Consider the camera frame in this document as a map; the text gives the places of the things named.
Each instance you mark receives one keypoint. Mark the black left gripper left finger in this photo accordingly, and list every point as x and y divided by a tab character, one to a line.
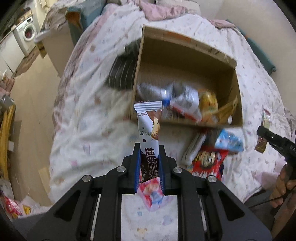
132	163

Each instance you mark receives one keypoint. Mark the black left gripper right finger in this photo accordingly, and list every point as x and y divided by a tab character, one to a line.
166	175

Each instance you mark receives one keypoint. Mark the pink white snack pouch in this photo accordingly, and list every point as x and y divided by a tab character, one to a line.
152	195

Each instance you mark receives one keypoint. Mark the white brown wafer snack bar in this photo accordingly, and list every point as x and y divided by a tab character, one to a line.
149	115

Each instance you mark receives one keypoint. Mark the person's right hand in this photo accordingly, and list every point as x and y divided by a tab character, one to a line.
283	183

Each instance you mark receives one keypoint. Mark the white silver snack packet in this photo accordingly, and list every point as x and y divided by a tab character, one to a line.
193	149

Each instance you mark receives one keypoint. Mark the red milk candy bag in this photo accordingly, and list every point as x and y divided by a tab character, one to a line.
208	162

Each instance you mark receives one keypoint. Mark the white cartoon print quilt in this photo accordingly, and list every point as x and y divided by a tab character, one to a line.
93	132

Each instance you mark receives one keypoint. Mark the light blue snack bag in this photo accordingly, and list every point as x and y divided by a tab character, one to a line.
228	141

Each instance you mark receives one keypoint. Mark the white printed snack bag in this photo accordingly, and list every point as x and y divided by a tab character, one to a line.
178	99

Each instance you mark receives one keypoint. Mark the yellow snack bag in box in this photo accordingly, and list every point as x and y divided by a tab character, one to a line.
208	103

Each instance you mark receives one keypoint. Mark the dark striped cloth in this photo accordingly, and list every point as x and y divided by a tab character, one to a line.
122	73

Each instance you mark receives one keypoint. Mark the brown cardboard box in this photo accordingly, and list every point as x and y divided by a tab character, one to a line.
166	57

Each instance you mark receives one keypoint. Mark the white washing machine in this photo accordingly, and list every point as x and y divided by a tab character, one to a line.
25	33

